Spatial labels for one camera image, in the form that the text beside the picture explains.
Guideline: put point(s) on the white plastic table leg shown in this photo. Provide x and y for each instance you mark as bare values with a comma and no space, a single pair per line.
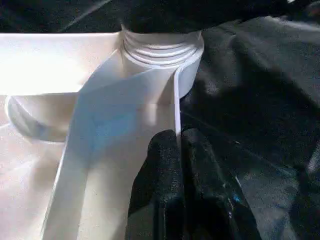
160,47

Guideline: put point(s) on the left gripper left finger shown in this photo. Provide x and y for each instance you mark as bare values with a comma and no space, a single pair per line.
160,187

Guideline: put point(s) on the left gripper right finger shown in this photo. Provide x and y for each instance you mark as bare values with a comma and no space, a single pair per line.
212,200

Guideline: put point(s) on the white plastic table top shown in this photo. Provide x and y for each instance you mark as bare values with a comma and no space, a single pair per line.
100,112

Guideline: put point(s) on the black plastic mat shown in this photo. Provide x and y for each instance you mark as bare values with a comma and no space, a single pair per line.
262,100

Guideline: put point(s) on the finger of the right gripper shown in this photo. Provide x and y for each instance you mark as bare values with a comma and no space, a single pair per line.
175,15

